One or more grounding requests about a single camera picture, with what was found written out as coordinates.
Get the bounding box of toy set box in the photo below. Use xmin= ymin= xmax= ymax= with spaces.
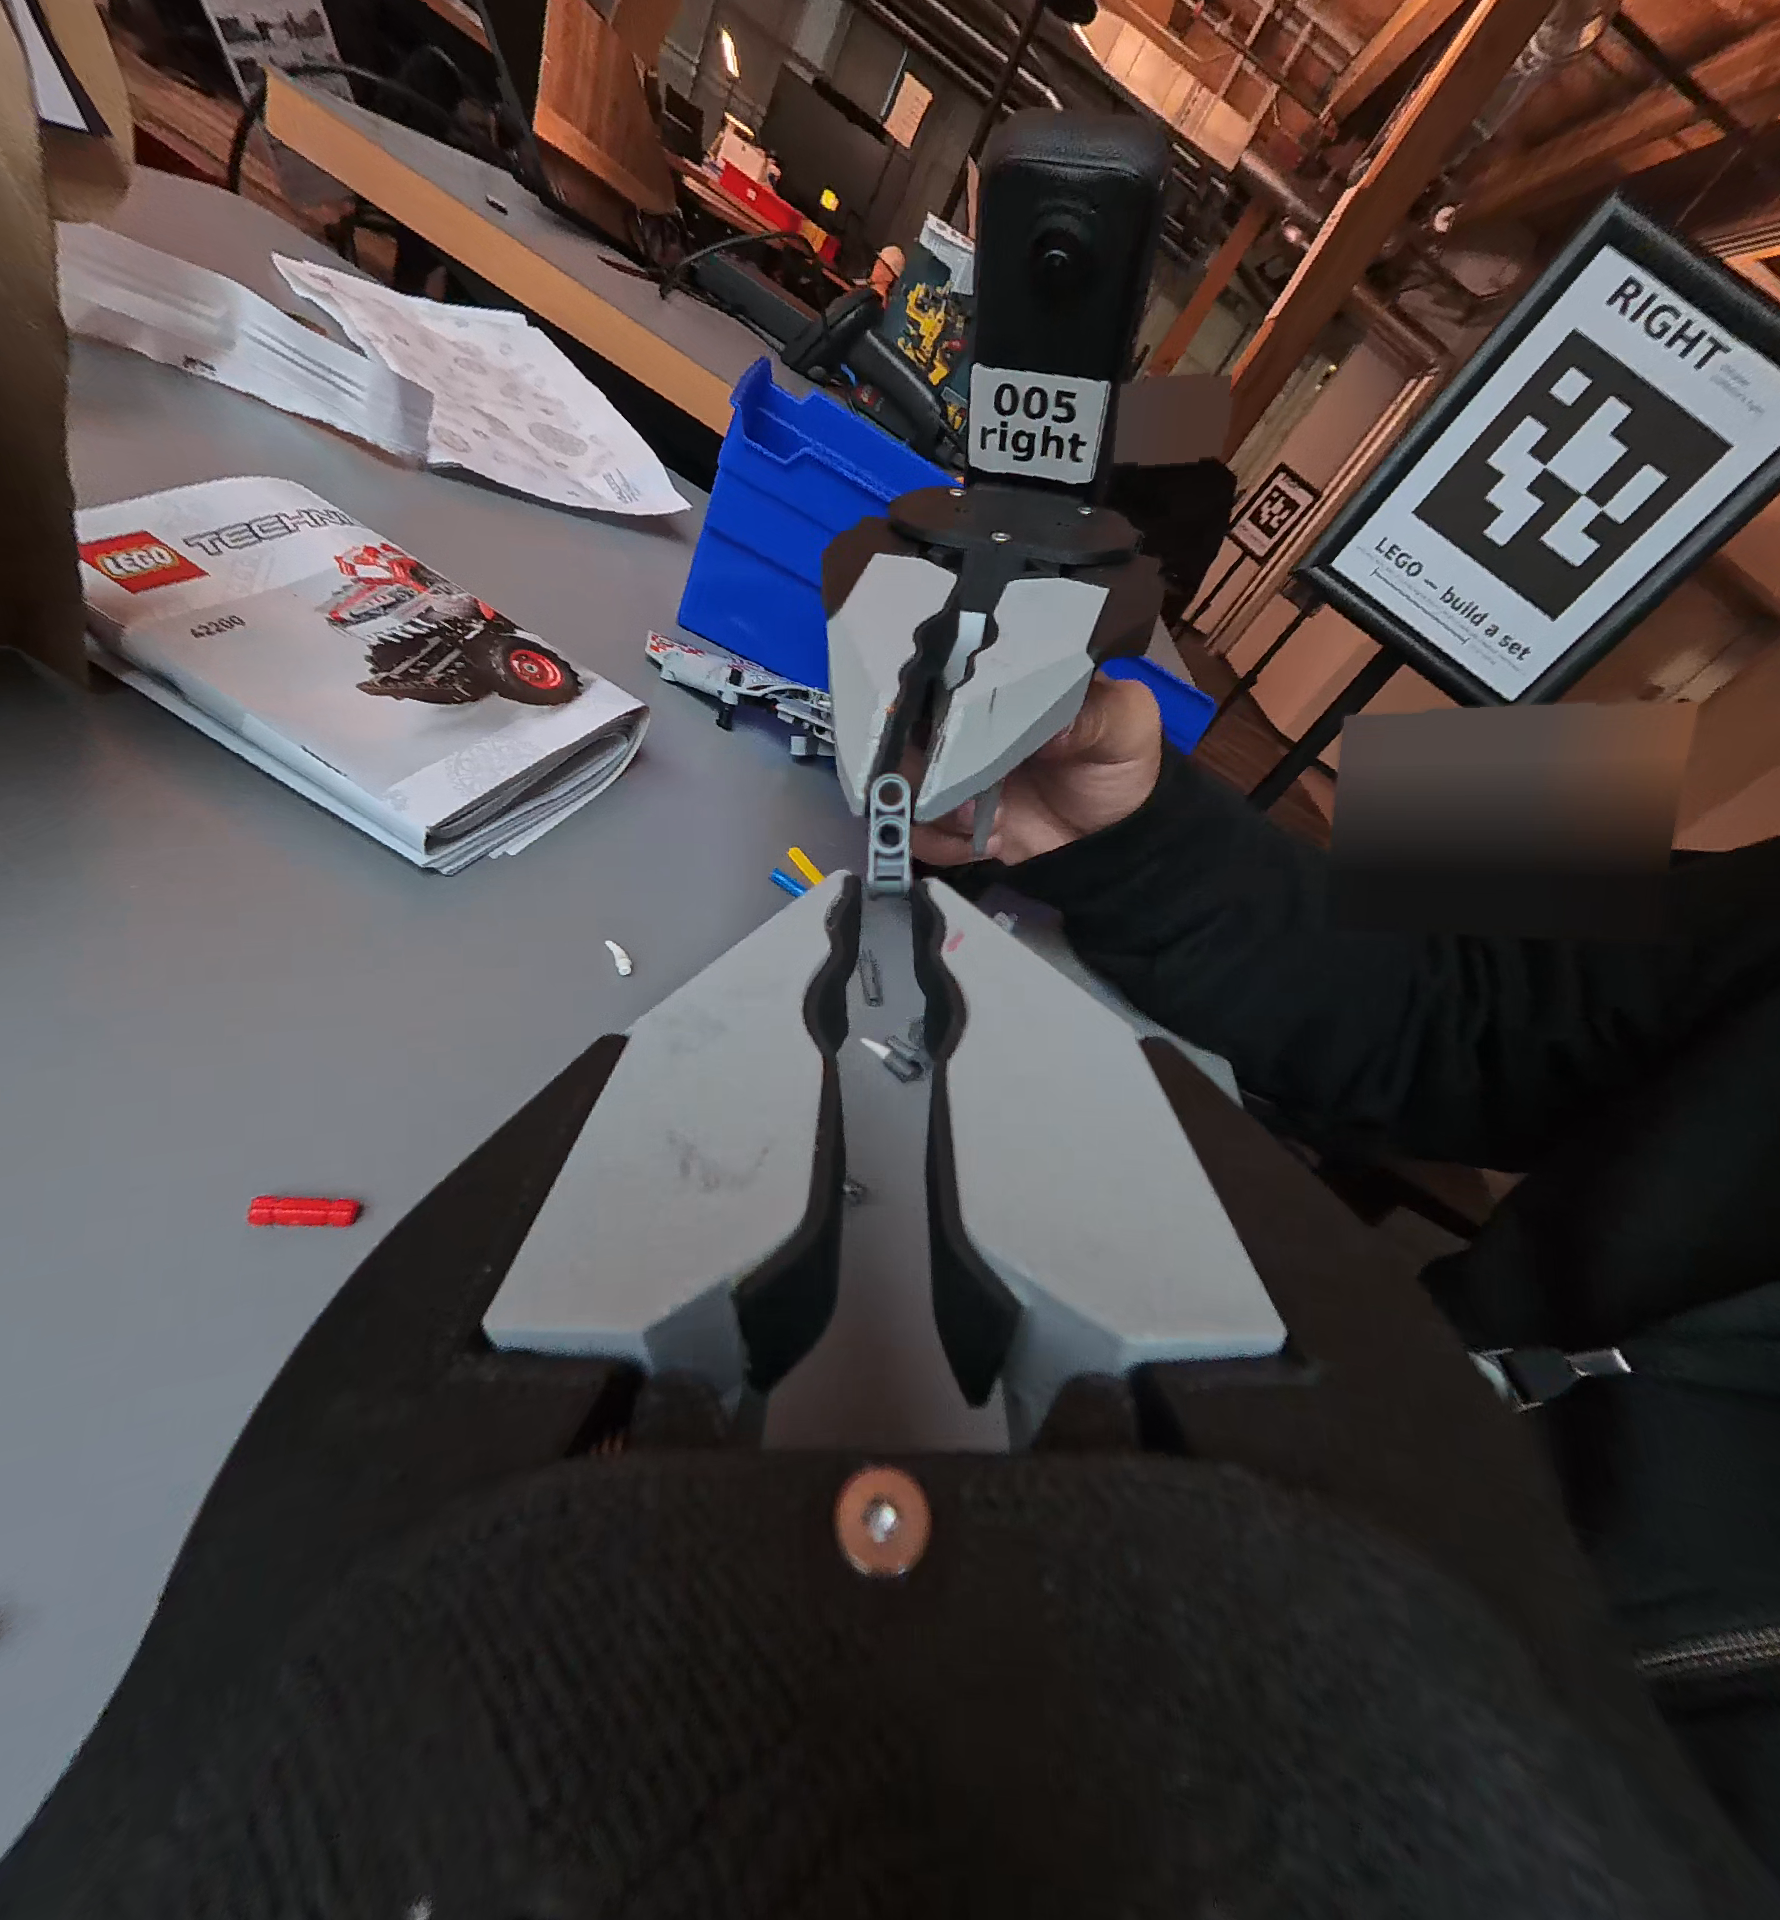
xmin=882 ymin=220 xmax=978 ymax=402

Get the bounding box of person's right forearm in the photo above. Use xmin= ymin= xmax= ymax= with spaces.
xmin=983 ymin=745 xmax=1780 ymax=1200

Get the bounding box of framed marker sign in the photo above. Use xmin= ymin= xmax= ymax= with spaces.
xmin=1253 ymin=197 xmax=1780 ymax=810

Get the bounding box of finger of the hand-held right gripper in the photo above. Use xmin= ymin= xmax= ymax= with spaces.
xmin=829 ymin=539 xmax=978 ymax=825
xmin=914 ymin=573 xmax=1117 ymax=825

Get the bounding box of stack of white booklets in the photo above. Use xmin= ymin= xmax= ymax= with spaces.
xmin=58 ymin=222 xmax=431 ymax=456

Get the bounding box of partly built lego assembly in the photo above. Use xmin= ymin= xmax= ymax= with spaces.
xmin=645 ymin=630 xmax=837 ymax=756

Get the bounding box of lego instruction booklet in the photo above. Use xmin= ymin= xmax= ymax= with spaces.
xmin=77 ymin=478 xmax=652 ymax=875

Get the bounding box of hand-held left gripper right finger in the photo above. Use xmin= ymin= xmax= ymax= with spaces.
xmin=914 ymin=875 xmax=1288 ymax=1452

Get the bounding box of grey table with wooden edge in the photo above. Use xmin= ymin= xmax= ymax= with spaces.
xmin=262 ymin=68 xmax=771 ymax=438

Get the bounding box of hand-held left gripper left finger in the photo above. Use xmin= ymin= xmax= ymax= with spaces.
xmin=480 ymin=874 xmax=853 ymax=1448

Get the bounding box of black strap with metal buckle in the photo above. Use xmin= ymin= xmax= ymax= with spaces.
xmin=1471 ymin=1346 xmax=1636 ymax=1404

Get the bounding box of small marker sign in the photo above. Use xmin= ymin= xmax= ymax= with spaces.
xmin=1228 ymin=462 xmax=1322 ymax=564

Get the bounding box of grey lego beam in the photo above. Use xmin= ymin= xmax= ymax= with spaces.
xmin=860 ymin=779 xmax=922 ymax=902

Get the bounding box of person's right hand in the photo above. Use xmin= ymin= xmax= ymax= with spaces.
xmin=914 ymin=677 xmax=1169 ymax=874

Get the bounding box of blue plastic bin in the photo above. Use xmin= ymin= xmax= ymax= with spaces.
xmin=675 ymin=357 xmax=1221 ymax=756

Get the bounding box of wooden post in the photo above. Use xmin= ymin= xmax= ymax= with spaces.
xmin=1153 ymin=0 xmax=1524 ymax=393

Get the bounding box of printed sticker sheet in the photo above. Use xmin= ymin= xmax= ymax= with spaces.
xmin=271 ymin=252 xmax=695 ymax=518

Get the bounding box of person's black jacket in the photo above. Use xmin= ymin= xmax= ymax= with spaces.
xmin=1423 ymin=1172 xmax=1780 ymax=1920

